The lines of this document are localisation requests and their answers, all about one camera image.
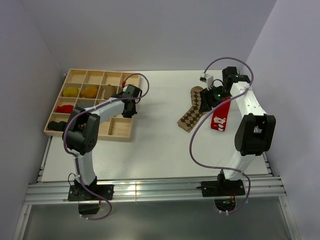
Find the grey rolled sock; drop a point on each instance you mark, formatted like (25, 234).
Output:
(85, 104)

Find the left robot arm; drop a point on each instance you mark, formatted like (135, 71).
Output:
(80, 137)

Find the orange rolled sock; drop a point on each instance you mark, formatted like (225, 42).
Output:
(89, 92)

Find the yellow rolled sock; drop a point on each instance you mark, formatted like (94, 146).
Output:
(70, 92)

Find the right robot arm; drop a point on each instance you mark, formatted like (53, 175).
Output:
(253, 136)

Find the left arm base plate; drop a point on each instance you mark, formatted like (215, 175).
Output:
(78, 193)

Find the white red-tipped rolled sock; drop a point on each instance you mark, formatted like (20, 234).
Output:
(97, 102)

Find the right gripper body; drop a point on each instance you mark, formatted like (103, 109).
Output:
(216, 95)

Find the tan rolled sock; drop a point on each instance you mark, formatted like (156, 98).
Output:
(109, 91)

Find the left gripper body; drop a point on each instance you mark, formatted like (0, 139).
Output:
(132, 112)

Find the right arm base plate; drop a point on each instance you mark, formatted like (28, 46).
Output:
(223, 188)

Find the flat red Santa sock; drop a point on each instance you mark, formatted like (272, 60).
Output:
(220, 117)

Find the red rolled sock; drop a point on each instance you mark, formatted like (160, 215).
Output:
(64, 109)

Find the flat brown argyle sock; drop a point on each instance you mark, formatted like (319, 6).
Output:
(189, 120)

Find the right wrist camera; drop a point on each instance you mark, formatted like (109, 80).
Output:
(207, 78)

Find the black rolled sock in tray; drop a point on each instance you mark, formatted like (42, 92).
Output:
(57, 126)

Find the wooden compartment tray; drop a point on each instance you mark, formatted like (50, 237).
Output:
(117, 128)

